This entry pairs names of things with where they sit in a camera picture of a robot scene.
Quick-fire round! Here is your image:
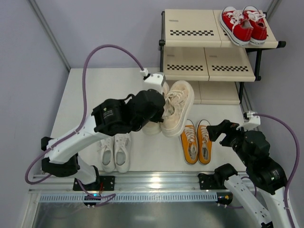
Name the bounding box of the beige lace sneaker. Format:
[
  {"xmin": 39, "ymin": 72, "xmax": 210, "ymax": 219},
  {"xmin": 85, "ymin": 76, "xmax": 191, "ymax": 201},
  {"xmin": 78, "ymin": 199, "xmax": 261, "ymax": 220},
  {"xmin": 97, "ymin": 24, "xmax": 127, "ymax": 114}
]
[
  {"xmin": 142, "ymin": 82, "xmax": 170, "ymax": 135},
  {"xmin": 161, "ymin": 81, "xmax": 194, "ymax": 137}
]

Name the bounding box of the red canvas sneaker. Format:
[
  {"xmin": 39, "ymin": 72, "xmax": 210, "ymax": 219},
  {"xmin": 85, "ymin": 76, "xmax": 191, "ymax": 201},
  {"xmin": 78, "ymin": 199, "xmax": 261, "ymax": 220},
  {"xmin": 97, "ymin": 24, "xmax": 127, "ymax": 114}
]
[
  {"xmin": 219, "ymin": 7, "xmax": 253, "ymax": 47},
  {"xmin": 242, "ymin": 6, "xmax": 267, "ymax": 46}
]

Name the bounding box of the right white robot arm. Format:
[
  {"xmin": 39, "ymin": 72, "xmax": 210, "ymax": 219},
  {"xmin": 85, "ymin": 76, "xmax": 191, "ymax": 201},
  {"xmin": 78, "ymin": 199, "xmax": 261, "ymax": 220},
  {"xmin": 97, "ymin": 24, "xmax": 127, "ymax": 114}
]
[{"xmin": 207, "ymin": 120, "xmax": 299, "ymax": 228}]

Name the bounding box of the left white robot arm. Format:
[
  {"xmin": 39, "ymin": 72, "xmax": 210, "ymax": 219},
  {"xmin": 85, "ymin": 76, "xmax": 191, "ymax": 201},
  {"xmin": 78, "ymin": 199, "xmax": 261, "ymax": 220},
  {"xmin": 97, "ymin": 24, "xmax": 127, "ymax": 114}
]
[{"xmin": 41, "ymin": 89, "xmax": 165, "ymax": 185}]

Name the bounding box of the beige three-tier shoe shelf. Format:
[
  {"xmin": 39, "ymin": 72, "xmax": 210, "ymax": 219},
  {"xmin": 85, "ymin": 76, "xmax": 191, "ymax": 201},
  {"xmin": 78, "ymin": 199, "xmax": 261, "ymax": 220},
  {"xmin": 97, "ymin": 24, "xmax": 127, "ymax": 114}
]
[{"xmin": 159, "ymin": 9, "xmax": 286, "ymax": 105}]

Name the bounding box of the orange canvas sneaker left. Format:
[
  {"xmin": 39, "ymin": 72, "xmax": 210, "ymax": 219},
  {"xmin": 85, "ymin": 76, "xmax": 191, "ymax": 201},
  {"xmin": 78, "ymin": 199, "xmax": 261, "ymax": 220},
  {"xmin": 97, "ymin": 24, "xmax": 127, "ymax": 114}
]
[{"xmin": 180, "ymin": 119, "xmax": 198, "ymax": 165}]

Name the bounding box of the white sneaker right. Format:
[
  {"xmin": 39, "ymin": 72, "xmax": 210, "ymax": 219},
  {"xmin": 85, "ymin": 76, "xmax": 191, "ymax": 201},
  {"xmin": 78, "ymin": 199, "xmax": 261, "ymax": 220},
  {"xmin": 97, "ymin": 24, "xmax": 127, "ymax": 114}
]
[{"xmin": 114, "ymin": 133, "xmax": 132, "ymax": 173}]

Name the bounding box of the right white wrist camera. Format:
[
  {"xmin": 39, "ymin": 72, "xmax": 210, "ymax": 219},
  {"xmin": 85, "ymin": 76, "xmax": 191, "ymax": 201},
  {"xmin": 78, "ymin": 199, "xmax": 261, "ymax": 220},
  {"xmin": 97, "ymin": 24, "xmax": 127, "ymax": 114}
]
[{"xmin": 242, "ymin": 111, "xmax": 261, "ymax": 131}]

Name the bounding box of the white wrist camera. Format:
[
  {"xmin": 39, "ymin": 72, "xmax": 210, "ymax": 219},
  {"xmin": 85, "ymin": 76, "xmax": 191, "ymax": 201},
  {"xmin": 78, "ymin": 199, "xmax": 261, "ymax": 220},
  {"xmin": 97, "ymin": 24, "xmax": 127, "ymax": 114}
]
[
  {"xmin": 242, "ymin": 111, "xmax": 261, "ymax": 131},
  {"xmin": 140, "ymin": 68, "xmax": 166, "ymax": 95}
]

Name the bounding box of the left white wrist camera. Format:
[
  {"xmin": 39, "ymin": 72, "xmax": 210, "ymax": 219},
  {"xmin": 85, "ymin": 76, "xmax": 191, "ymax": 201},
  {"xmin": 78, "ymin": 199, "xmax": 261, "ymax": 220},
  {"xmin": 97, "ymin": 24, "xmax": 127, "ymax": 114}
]
[{"xmin": 140, "ymin": 68, "xmax": 166, "ymax": 95}]

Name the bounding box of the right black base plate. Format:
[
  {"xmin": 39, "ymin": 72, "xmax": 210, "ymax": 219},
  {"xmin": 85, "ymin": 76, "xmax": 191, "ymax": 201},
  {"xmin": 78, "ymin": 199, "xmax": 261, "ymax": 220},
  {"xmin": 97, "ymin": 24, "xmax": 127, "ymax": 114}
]
[{"xmin": 198, "ymin": 173, "xmax": 227, "ymax": 190}]

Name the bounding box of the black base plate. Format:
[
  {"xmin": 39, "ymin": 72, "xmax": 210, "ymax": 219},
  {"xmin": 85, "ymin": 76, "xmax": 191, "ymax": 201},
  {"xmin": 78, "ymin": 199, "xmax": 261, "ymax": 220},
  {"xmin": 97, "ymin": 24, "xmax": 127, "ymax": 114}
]
[
  {"xmin": 198, "ymin": 173, "xmax": 227, "ymax": 190},
  {"xmin": 83, "ymin": 175, "xmax": 115, "ymax": 191}
]

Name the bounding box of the aluminium mounting rail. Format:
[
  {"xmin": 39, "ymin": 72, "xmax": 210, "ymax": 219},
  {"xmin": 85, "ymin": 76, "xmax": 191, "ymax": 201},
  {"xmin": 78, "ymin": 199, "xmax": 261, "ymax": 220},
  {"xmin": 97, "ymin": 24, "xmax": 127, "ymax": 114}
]
[{"xmin": 28, "ymin": 171, "xmax": 257, "ymax": 193}]

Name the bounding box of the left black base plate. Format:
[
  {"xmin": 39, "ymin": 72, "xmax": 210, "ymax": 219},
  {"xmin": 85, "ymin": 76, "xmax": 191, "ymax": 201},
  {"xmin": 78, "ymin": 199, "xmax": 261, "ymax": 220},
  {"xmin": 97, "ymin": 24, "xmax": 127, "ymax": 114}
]
[{"xmin": 83, "ymin": 175, "xmax": 115, "ymax": 191}]

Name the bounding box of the slotted cable duct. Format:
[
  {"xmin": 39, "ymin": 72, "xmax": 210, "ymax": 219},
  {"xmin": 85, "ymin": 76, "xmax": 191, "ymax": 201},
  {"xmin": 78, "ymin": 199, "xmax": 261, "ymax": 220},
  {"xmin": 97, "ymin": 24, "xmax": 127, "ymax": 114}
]
[{"xmin": 39, "ymin": 191, "xmax": 218, "ymax": 203}]

